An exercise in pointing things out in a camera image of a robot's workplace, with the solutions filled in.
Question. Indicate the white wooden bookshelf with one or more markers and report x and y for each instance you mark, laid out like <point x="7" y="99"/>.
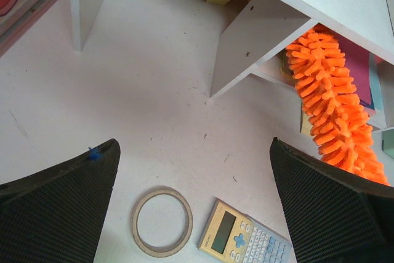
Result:
<point x="251" y="43"/>

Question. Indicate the clear tape roll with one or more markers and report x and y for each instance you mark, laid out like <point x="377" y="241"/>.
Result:
<point x="161" y="222"/>

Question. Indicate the beige blue calculator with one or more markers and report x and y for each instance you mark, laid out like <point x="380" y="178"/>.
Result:
<point x="231" y="236"/>

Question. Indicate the orange microfiber duster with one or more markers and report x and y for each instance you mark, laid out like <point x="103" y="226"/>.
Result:
<point x="339" y="122"/>

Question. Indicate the stack of coloured paper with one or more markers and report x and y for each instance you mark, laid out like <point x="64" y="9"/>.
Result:
<point x="363" y="72"/>

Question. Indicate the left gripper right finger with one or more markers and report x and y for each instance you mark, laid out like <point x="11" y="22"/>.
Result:
<point x="332" y="215"/>

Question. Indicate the yellow sticky notes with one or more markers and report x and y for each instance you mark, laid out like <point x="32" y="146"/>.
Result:
<point x="305" y="126"/>

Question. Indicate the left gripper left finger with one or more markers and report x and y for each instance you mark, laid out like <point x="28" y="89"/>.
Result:
<point x="57" y="214"/>

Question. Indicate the mint green desk organizer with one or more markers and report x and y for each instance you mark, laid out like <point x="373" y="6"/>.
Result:
<point x="388" y="142"/>

